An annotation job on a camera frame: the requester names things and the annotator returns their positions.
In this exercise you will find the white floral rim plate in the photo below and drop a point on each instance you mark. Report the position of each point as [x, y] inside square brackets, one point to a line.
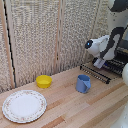
[24, 106]

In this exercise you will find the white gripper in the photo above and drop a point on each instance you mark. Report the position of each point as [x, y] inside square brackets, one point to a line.
[99, 63]

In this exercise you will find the blue plastic cup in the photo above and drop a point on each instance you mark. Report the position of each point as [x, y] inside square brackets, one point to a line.
[82, 84]

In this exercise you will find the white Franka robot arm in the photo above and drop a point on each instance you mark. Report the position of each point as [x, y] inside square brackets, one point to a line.
[103, 46]

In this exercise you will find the black ribbed rack tray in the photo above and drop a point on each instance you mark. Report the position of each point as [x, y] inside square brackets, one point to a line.
[95, 73]

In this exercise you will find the yellow plastic bowl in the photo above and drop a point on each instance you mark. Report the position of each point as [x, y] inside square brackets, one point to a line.
[44, 81]

